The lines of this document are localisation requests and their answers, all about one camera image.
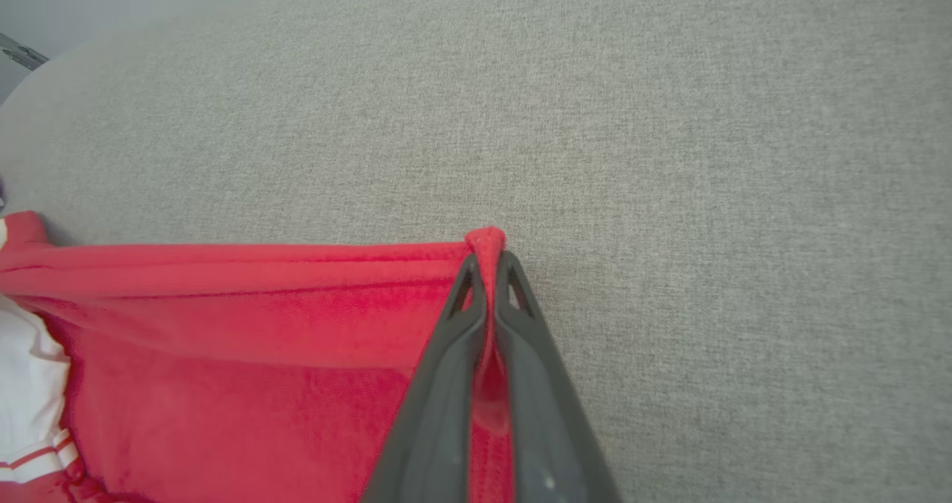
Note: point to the grey metal frame rails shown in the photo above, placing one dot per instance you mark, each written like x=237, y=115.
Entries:
x=22, y=53

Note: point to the red shirt with white sleeve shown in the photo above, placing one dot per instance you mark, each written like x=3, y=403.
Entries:
x=223, y=384

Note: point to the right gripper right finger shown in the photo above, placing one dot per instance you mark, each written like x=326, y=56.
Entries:
x=550, y=436

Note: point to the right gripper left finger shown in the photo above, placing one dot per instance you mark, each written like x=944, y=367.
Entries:
x=431, y=428

